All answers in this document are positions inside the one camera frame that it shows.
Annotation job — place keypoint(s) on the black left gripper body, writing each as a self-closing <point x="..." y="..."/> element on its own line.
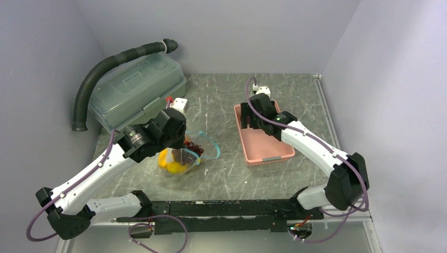
<point x="176" y="141"/>

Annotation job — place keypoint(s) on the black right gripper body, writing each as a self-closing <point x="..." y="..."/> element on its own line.
<point x="254" y="120"/>

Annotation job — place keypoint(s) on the dark red grape bunch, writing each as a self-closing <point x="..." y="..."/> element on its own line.
<point x="195" y="148"/>

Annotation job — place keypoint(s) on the clear zip top bag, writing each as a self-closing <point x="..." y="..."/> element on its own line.
<point x="211" y="149"/>

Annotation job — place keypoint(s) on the dark red round fruit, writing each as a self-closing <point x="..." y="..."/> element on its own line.
<point x="184" y="156"/>

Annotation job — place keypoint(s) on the pink plastic basket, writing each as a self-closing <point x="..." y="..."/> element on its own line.
<point x="258" y="147"/>

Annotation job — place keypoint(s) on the yellow mango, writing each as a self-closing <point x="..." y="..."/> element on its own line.
<point x="177" y="168"/>

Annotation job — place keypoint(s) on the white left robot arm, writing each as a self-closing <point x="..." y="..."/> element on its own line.
<point x="71" y="207"/>

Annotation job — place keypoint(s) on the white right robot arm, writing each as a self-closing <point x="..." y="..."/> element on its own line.
<point x="346" y="173"/>

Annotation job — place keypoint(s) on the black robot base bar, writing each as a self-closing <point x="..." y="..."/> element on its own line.
<point x="275" y="215"/>

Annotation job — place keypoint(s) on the yellow fruit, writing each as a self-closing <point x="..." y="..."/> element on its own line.
<point x="161" y="161"/>

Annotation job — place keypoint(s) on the translucent green storage box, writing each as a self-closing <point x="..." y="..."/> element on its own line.
<point x="137" y="91"/>

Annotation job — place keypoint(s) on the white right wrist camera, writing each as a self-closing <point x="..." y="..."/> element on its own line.
<point x="261" y="89"/>

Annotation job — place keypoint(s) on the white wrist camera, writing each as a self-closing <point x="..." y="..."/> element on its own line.
<point x="179" y="104"/>
<point x="261" y="89"/>

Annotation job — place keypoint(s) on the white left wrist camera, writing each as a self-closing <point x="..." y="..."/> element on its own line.
<point x="179" y="104"/>

